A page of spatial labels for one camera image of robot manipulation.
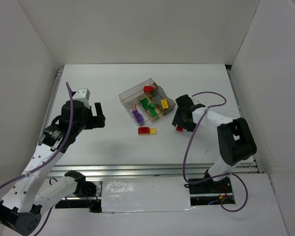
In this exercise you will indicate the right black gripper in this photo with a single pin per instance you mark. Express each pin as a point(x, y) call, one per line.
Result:
point(184, 114)

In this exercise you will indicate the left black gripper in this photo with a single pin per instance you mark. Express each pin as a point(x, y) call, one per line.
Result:
point(95, 119)

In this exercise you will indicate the yellow curved lego brick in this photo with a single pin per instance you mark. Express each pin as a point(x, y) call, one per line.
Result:
point(164, 104)

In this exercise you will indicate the green lego plate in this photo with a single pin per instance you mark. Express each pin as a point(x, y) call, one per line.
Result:
point(153, 112)

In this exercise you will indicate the yellow lego plate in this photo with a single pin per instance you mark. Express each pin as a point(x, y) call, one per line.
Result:
point(152, 131)

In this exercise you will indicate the small green lego brick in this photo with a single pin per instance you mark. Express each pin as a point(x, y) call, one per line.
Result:
point(146, 107)

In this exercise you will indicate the purple lego brick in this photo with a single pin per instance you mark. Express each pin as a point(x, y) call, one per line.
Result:
point(138, 117)

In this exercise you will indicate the red arch lego brick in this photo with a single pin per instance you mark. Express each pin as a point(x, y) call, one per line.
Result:
point(143, 131)

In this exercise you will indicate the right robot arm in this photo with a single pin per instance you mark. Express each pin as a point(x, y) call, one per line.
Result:
point(235, 140)

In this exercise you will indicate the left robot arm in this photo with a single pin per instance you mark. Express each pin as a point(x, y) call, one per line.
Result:
point(21, 209)

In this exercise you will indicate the dark grey container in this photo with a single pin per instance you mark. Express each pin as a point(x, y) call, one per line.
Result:
point(158, 94)

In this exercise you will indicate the clear smoky container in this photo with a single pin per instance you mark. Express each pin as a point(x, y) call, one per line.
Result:
point(129, 97)

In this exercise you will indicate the clear small container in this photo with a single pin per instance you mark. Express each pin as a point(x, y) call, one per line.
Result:
point(146, 116)

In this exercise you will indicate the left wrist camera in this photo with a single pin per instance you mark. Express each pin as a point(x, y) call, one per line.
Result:
point(82, 95)

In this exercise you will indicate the aluminium rail frame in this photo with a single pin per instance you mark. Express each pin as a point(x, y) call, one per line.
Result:
point(117, 150)

